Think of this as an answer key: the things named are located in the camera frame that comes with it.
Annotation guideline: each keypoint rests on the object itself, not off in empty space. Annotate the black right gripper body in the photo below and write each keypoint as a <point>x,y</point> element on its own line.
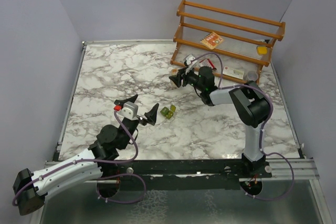
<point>190,78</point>

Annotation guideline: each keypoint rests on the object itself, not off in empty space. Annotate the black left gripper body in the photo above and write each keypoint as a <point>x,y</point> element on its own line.
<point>134,126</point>

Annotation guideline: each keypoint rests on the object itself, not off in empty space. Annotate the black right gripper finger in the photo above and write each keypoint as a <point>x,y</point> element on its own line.
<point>176,80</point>
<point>182,72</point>

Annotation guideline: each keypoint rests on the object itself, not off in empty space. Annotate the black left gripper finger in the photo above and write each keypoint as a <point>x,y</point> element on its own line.
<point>122,102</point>
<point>151,115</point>

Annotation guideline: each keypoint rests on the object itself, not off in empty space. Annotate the green pill organizer box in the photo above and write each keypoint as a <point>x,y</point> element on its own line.
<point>168,112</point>

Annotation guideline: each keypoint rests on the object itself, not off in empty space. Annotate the clear pill bottle gold lid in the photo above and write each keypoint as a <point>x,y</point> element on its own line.
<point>173,74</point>

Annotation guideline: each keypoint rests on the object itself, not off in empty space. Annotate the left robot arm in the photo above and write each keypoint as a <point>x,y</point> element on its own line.
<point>114,145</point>

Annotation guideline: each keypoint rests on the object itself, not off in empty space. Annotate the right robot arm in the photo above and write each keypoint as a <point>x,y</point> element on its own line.
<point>253,107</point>

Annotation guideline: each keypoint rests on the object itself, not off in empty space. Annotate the red white medicine packet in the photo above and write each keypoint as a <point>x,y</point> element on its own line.
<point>207,63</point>

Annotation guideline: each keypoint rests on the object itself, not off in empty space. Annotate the white green medicine box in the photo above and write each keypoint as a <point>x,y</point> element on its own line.
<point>232,72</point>

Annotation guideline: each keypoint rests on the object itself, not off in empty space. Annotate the orange snack packet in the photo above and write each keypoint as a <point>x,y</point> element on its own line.
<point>212,40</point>

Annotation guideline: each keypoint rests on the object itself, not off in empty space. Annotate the wooden shelf rack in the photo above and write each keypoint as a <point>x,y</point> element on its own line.
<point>242,33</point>

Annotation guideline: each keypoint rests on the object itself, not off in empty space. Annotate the grey round container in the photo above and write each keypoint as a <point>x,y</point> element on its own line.
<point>251,76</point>

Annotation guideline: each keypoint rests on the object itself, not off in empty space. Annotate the yellow lid container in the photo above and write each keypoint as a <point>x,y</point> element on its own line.
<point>261,50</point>

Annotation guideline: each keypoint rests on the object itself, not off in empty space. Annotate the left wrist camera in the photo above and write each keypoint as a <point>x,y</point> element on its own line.
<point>128,110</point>

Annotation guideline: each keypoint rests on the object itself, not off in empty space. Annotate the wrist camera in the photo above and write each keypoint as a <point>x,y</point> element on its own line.
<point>189,63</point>
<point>128,110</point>

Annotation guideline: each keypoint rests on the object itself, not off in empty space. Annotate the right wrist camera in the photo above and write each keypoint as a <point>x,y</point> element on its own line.
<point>189,63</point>

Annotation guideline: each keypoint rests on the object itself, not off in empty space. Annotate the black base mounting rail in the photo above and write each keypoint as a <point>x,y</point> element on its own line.
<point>192,174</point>

